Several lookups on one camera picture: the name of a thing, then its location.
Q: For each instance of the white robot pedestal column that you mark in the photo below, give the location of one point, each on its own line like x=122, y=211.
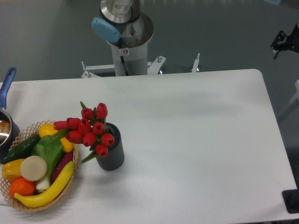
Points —
x=130, y=61

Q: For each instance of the beige round disc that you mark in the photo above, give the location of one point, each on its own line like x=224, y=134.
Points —
x=33, y=168

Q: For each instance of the woven wicker basket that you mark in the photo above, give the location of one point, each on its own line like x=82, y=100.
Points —
x=29, y=132

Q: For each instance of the black clamp at table corner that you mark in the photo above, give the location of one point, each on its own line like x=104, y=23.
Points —
x=291, y=200

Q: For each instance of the yellow banana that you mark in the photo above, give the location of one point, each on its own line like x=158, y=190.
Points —
x=52, y=192

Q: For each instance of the white metal base frame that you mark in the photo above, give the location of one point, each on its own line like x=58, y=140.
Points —
x=153, y=68

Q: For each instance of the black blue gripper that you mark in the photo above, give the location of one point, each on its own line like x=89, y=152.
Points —
x=292, y=41

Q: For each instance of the green cucumber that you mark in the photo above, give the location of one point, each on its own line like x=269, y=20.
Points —
x=22, y=150

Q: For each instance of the orange fruit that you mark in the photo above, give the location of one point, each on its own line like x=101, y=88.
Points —
x=22, y=187

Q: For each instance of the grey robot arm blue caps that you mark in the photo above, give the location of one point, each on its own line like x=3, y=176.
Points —
x=122, y=24

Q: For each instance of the dark grey ribbed vase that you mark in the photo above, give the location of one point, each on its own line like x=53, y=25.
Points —
x=115, y=156

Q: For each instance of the white frame at right edge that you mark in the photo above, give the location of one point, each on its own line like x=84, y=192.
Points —
x=291, y=105

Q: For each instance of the green bok choy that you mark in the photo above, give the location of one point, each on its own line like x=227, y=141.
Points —
x=51, y=150

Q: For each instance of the yellow bell pepper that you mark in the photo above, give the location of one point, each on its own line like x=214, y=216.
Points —
x=12, y=170

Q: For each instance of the yellow squash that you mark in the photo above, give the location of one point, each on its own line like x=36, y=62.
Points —
x=48, y=129

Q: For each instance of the red tulip bouquet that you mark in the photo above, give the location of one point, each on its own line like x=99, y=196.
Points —
x=90, y=130

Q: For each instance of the blue handled steel saucepan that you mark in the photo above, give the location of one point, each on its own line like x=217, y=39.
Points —
x=8, y=129

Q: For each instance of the purple sweet potato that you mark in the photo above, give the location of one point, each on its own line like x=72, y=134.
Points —
x=64, y=160

